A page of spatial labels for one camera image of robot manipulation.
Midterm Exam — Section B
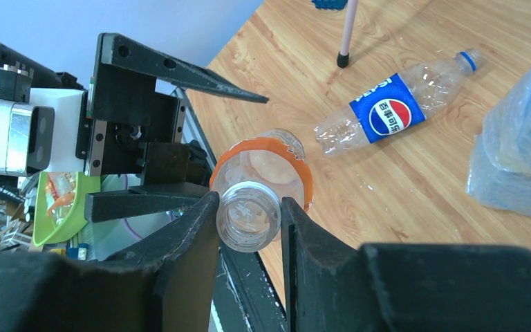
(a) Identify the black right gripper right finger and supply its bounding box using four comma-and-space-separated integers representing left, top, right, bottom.
281, 198, 531, 331

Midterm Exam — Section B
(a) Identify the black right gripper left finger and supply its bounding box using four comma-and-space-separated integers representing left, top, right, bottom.
0, 192, 219, 331

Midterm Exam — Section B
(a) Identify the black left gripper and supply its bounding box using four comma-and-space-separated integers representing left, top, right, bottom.
77, 33, 269, 223

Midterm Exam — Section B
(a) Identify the orange tea bottle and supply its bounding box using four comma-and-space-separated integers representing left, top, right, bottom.
209, 128, 313, 252

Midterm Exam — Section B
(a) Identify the clear Pepsi bottle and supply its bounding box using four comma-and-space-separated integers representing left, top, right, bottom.
314, 48, 485, 155

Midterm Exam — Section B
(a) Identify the green tray of parts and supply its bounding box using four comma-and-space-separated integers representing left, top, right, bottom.
32, 172, 101, 247

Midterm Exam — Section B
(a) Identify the blue item in plastic bag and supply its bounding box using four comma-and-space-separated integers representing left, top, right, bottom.
466, 69, 531, 216

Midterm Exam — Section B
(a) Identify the pink music stand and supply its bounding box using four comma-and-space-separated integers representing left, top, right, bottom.
336, 0, 358, 68

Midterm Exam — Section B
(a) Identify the yellow red blue toy block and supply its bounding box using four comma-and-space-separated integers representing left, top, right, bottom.
311, 0, 348, 10

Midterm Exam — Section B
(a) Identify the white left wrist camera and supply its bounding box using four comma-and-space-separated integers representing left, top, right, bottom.
0, 88, 87, 177

